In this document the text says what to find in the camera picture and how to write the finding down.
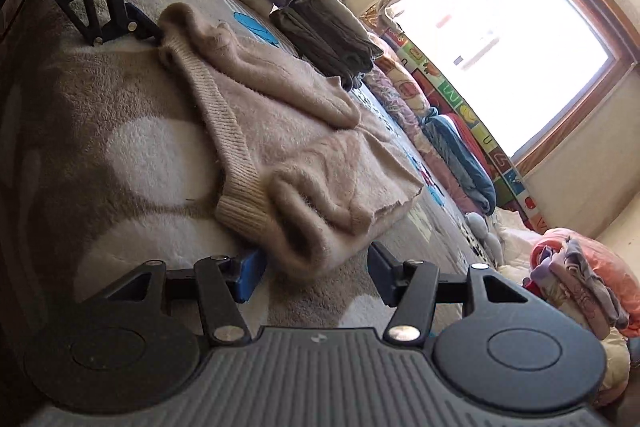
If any window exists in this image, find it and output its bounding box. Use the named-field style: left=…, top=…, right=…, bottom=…
left=395, top=0, right=632, bottom=158

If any colourful alphabet foam mat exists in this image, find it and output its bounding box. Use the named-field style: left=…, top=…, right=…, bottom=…
left=380, top=27, right=552, bottom=234

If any orange printed pillow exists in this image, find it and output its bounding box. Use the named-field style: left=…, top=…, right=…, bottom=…
left=372, top=52, right=432, bottom=118

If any pale blue plush toy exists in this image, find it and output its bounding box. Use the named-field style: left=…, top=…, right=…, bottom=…
left=465, top=212, right=504, bottom=269

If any blue folded quilt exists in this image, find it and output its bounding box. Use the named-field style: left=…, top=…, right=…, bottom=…
left=422, top=114, right=499, bottom=214

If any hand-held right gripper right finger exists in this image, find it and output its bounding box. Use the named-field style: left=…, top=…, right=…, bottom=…
left=367, top=241, right=531, bottom=344

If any white quilt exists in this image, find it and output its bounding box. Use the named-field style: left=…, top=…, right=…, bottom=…
left=492, top=207, right=547, bottom=269

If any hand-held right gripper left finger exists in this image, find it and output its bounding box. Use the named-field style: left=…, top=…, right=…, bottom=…
left=92, top=249, right=267, bottom=345

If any pink folded quilt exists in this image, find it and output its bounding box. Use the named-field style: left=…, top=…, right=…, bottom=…
left=530, top=227, right=640, bottom=339

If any tall stack of folded clothes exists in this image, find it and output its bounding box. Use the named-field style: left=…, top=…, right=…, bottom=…
left=522, top=237, right=631, bottom=334

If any cream pillow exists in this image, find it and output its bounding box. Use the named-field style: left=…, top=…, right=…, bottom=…
left=550, top=307, right=632, bottom=408

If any grey stack of folded clothes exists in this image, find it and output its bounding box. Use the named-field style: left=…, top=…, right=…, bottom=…
left=270, top=0, right=384, bottom=91

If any pink floral quilt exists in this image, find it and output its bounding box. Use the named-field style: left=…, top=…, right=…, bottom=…
left=364, top=72, right=482, bottom=214

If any beige knit sweater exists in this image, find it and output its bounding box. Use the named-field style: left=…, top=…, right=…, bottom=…
left=157, top=2, right=427, bottom=284

